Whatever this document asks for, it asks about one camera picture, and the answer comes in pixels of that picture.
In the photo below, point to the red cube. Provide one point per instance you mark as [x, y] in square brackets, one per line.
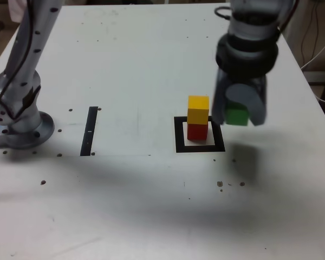
[197, 132]

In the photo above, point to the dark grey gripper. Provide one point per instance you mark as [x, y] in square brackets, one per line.
[245, 80]

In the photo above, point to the black tape square outline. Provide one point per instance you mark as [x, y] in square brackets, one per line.
[178, 135]

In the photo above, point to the green cube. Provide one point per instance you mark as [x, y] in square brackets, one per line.
[235, 117]

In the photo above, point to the yellow cube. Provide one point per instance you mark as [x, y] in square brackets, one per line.
[198, 109]

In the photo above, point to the black tape strip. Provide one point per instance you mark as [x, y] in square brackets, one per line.
[88, 130]

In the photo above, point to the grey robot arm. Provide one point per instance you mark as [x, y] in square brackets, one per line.
[27, 54]

